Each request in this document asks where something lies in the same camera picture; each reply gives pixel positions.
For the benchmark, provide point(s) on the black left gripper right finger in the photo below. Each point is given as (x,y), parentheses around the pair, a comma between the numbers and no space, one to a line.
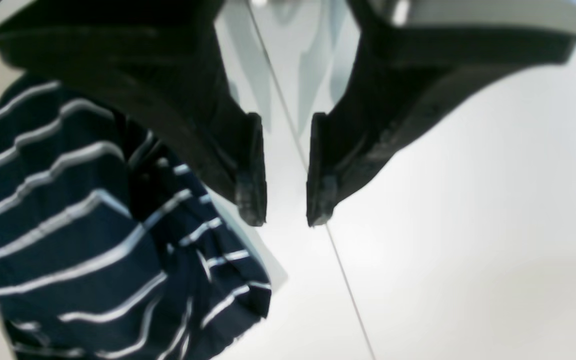
(416,61)

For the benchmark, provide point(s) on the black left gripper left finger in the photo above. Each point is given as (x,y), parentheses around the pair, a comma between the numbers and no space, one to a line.
(158,62)

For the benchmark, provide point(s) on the navy white striped T-shirt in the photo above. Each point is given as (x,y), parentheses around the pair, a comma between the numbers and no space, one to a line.
(110,247)

